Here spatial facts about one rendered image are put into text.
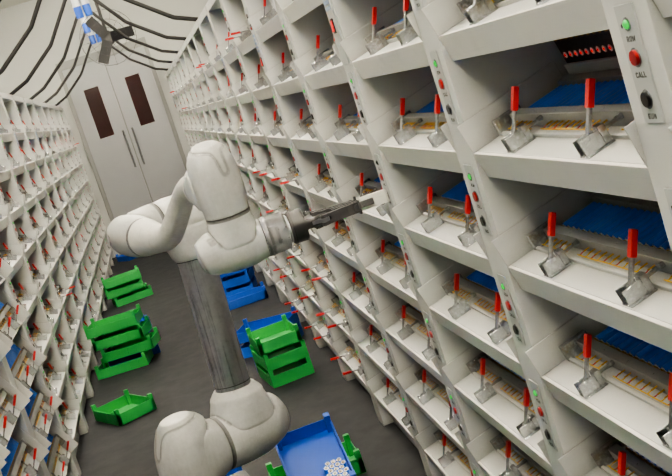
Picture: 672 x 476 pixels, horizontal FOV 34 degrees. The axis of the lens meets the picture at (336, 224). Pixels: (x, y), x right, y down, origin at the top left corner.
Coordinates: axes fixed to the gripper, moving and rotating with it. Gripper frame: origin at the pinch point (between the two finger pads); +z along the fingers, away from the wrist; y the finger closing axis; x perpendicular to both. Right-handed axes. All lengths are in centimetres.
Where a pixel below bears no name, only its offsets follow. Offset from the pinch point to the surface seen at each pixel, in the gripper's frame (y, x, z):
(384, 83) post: 4.7, 24.3, 9.5
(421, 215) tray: 5.2, -6.2, 8.5
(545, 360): 75, -24, 5
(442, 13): 75, 34, 6
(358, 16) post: 4.7, 39.9, 8.4
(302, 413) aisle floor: -184, -97, -20
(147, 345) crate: -376, -87, -79
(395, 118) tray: 5.0, 16.2, 9.5
